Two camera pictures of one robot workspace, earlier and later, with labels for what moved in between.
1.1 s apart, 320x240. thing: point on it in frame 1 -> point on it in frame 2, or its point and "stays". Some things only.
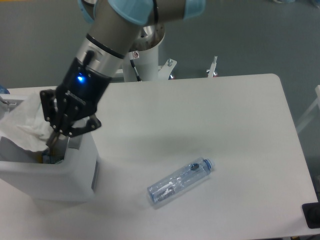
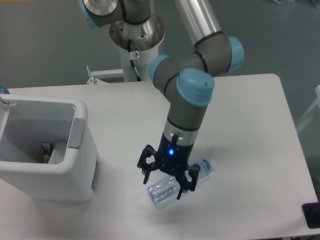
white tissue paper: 26,125 -> 59,153
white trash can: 22,170 stays
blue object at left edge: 3,90 stays
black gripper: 87,86 -> 172,155
